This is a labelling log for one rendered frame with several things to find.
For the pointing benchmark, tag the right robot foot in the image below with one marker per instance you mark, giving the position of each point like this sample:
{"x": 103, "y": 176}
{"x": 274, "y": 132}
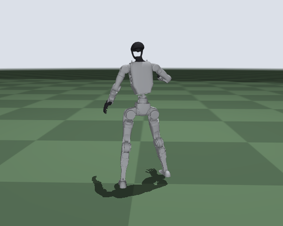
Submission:
{"x": 166, "y": 173}

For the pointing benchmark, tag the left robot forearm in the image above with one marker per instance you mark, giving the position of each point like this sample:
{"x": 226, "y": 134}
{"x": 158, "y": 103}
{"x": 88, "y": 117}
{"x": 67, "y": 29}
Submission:
{"x": 112, "y": 95}

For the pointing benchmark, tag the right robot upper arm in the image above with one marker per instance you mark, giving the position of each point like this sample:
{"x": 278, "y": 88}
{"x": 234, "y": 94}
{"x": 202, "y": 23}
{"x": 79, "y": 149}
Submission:
{"x": 156, "y": 68}

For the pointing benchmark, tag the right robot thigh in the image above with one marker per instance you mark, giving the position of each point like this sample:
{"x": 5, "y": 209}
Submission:
{"x": 154, "y": 126}

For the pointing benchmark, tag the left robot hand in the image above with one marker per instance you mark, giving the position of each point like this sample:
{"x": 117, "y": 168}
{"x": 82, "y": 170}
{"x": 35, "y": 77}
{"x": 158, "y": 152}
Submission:
{"x": 106, "y": 105}

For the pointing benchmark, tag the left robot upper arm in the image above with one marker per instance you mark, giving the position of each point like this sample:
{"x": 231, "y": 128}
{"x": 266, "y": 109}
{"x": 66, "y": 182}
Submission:
{"x": 123, "y": 70}

